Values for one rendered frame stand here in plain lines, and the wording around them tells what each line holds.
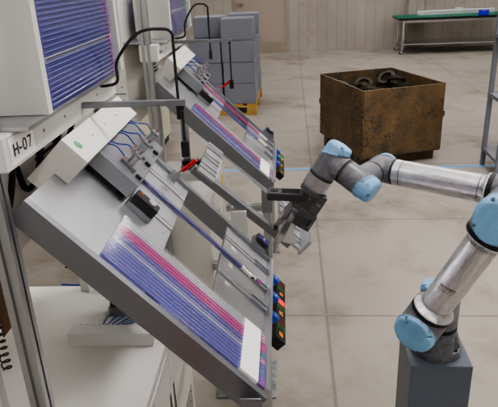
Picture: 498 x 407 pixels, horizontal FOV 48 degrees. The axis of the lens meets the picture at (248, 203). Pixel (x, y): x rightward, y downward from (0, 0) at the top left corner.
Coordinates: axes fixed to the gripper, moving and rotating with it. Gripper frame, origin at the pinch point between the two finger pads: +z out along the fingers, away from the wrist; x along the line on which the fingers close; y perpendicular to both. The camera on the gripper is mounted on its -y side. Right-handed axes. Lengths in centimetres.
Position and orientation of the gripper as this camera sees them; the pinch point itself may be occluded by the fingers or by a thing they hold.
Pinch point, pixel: (272, 238)
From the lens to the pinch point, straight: 171.5
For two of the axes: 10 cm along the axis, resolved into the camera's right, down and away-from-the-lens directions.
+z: -4.9, 8.0, 3.6
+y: 8.7, 4.7, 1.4
